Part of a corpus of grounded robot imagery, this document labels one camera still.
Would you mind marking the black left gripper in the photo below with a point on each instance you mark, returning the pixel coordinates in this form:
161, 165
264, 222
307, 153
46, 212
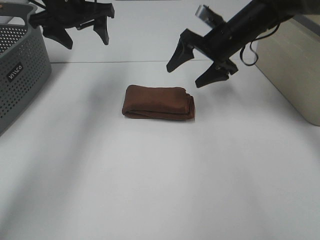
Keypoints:
58, 15

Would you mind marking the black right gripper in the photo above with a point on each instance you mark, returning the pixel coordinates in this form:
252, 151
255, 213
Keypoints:
218, 45

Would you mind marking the brown towel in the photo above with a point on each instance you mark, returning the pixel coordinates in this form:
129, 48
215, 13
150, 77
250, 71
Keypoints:
166, 103

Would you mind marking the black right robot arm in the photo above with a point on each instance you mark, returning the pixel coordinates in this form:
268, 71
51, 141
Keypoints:
259, 16

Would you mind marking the grey perforated plastic basket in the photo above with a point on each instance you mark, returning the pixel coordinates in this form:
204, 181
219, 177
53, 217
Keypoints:
24, 62

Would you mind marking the beige plastic storage box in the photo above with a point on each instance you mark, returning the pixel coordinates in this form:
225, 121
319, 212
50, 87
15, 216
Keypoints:
290, 59

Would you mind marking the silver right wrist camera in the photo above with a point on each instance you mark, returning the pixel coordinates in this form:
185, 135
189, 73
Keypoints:
209, 17

